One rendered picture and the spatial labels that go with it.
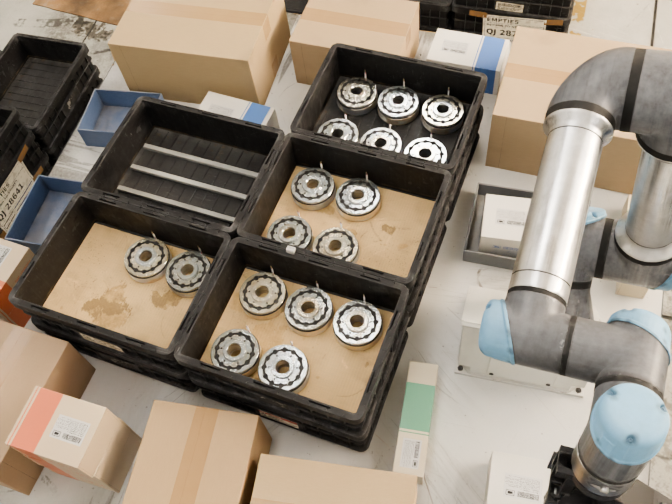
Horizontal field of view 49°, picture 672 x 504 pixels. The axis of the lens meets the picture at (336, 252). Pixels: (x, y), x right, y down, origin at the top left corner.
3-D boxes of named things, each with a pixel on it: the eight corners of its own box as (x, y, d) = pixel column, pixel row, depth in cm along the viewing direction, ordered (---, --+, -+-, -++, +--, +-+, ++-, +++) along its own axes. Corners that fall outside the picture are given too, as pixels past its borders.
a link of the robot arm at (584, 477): (645, 433, 88) (641, 498, 83) (635, 449, 91) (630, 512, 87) (581, 416, 89) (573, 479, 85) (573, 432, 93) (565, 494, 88)
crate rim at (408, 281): (453, 177, 164) (453, 171, 161) (411, 291, 150) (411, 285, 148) (288, 137, 174) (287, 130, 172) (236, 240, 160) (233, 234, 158)
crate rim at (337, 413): (411, 291, 150) (411, 286, 148) (361, 427, 137) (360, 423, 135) (235, 240, 160) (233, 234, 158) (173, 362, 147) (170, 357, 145)
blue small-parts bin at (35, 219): (49, 189, 198) (38, 174, 192) (99, 197, 196) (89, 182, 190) (16, 252, 189) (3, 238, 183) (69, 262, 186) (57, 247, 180)
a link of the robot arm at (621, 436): (679, 386, 79) (670, 458, 74) (650, 430, 88) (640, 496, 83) (604, 364, 81) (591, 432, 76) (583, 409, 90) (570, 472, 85)
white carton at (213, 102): (280, 130, 202) (275, 108, 194) (261, 163, 197) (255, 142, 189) (216, 113, 207) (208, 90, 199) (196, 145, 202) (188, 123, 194)
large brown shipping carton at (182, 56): (291, 37, 220) (280, -18, 203) (261, 112, 206) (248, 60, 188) (168, 23, 228) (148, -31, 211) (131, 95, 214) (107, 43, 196)
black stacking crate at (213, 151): (293, 162, 182) (286, 132, 172) (244, 261, 169) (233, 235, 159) (154, 126, 192) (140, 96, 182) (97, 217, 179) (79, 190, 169)
